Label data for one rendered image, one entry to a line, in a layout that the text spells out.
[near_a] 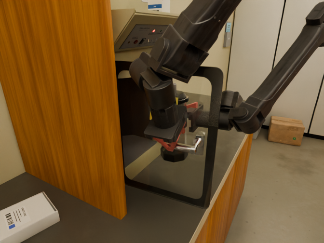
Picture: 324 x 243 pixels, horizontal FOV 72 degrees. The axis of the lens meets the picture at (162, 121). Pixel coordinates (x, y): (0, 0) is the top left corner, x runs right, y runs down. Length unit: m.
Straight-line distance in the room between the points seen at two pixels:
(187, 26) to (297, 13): 3.22
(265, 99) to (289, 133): 2.78
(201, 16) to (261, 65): 3.26
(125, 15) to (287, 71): 0.46
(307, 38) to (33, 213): 0.94
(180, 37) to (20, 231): 0.63
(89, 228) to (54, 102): 0.37
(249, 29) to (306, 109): 1.39
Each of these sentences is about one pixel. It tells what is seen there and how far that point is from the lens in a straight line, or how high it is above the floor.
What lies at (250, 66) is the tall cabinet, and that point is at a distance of 3.64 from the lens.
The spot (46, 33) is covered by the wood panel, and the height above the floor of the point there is 1.46.
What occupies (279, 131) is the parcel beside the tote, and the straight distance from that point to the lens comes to 3.44.
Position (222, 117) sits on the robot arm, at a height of 1.22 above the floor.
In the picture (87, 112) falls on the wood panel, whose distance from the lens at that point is 0.61.
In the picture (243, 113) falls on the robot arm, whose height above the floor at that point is 1.25.
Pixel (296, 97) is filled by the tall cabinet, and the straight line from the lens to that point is 3.67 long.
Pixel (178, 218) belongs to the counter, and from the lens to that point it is 0.73.
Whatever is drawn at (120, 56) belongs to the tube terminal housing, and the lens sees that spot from 0.70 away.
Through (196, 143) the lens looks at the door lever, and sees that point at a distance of 0.56.
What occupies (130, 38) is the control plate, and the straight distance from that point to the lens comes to 0.64.
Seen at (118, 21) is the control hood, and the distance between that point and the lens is 0.59.
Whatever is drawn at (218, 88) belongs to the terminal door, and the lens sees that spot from 0.52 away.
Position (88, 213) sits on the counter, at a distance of 0.78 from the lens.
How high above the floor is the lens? 1.47
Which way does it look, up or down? 23 degrees down
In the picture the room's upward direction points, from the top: straight up
